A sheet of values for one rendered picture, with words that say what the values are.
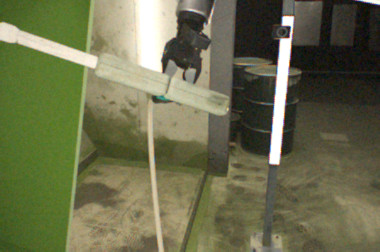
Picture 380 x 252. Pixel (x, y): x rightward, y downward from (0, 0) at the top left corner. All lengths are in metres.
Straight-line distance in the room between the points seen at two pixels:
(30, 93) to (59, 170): 0.30
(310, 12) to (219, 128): 5.12
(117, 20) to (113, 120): 0.91
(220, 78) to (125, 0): 1.02
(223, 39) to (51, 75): 1.65
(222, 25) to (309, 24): 4.98
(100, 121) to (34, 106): 1.85
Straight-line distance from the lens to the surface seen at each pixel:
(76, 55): 0.63
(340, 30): 7.55
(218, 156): 2.79
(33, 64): 1.16
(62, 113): 1.15
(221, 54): 2.52
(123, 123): 2.91
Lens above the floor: 1.44
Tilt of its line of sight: 17 degrees down
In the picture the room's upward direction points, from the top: straight up
